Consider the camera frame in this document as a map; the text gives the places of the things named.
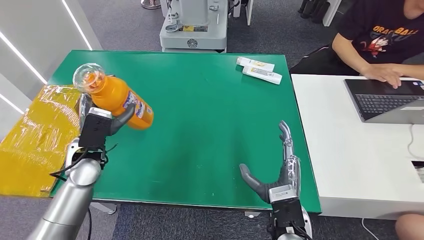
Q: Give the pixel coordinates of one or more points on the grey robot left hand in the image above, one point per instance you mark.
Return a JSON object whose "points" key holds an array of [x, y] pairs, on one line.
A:
{"points": [[122, 121]]}

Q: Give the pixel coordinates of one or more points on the metal table foot bracket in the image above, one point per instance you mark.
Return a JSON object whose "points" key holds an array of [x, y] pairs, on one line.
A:
{"points": [[251, 214]]}

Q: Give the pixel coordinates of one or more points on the black chair legs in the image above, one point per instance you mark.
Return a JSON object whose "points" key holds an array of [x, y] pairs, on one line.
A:
{"points": [[313, 10]]}

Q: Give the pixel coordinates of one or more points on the person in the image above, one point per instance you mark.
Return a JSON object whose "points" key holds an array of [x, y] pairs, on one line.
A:
{"points": [[381, 36]]}

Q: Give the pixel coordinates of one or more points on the white furniture panel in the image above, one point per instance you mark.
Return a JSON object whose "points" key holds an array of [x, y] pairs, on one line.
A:
{"points": [[248, 11], [332, 11]]}

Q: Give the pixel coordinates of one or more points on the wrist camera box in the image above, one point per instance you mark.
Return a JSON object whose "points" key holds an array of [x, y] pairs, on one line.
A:
{"points": [[96, 130], [286, 210]]}

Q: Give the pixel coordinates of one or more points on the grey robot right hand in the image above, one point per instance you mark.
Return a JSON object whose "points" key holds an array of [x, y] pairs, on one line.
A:
{"points": [[288, 175]]}

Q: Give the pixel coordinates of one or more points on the yellow taped cardboard box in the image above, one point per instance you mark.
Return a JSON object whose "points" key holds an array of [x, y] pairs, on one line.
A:
{"points": [[36, 139]]}

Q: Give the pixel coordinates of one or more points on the person's right hand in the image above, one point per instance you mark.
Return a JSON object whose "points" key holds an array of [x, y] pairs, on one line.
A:
{"points": [[381, 75]]}

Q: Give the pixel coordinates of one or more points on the person's bare knee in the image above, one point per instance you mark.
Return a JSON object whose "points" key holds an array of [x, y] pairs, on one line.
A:
{"points": [[410, 228]]}

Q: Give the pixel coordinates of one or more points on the grey laptop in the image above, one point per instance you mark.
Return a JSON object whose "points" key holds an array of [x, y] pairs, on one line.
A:
{"points": [[381, 99]]}

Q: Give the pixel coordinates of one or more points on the orange detergent bottle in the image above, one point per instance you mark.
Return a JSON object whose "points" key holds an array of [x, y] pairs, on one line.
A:
{"points": [[114, 96]]}

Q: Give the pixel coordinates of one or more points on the grey table leg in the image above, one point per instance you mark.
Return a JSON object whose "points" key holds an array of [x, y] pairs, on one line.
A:
{"points": [[104, 208]]}

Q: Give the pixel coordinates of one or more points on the person's right forearm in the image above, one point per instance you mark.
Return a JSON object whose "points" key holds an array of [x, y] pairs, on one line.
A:
{"points": [[348, 53]]}

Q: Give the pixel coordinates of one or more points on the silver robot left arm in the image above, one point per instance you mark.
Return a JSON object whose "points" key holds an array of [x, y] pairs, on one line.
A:
{"points": [[71, 198]]}

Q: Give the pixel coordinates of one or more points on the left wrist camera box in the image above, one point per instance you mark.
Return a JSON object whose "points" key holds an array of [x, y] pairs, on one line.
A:
{"points": [[96, 130]]}

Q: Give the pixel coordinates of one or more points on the chrome stand base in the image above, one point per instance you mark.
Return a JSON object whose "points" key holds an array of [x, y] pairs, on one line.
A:
{"points": [[150, 4]]}

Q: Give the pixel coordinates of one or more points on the person's left forearm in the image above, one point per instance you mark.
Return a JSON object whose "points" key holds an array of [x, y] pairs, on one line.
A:
{"points": [[412, 70]]}

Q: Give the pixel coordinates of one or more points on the white tube yellow print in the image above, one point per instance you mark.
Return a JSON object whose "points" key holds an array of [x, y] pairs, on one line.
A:
{"points": [[255, 64]]}

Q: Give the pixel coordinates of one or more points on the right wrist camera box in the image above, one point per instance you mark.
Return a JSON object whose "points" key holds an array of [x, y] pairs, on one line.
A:
{"points": [[286, 210]]}

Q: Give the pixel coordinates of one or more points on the grey machine base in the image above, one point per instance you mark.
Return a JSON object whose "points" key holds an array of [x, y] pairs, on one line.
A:
{"points": [[194, 36]]}

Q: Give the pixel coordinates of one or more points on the white tube grey label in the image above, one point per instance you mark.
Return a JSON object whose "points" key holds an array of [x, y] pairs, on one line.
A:
{"points": [[263, 75]]}

